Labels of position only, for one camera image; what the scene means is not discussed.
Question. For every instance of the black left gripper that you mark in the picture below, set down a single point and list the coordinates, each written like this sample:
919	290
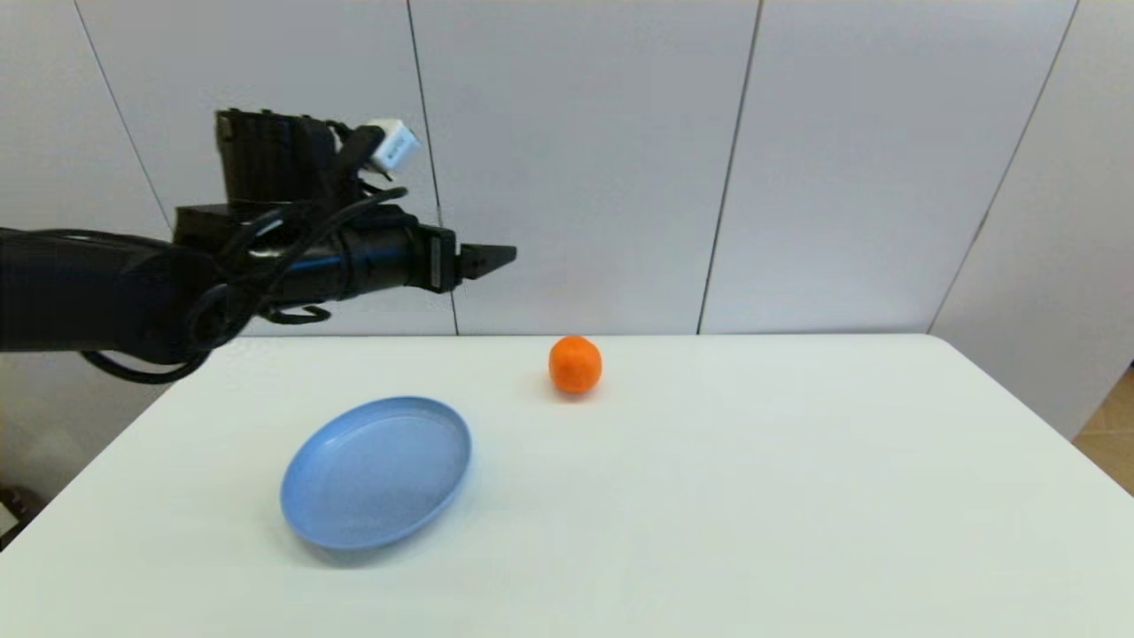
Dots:
399	257

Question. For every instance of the orange mandarin fruit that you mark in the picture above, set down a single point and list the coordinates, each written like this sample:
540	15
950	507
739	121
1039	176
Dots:
575	364

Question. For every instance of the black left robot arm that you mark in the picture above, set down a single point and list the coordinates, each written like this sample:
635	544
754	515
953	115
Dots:
80	292

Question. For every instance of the blue round plastic plate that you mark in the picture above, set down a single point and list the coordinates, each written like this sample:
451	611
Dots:
376	472

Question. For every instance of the dark object on floor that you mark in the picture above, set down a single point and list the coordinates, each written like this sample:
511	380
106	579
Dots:
13	507

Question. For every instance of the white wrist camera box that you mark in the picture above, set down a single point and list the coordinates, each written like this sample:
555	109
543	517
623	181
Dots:
395	146

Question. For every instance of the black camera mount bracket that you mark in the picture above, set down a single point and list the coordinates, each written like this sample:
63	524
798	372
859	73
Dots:
275	159

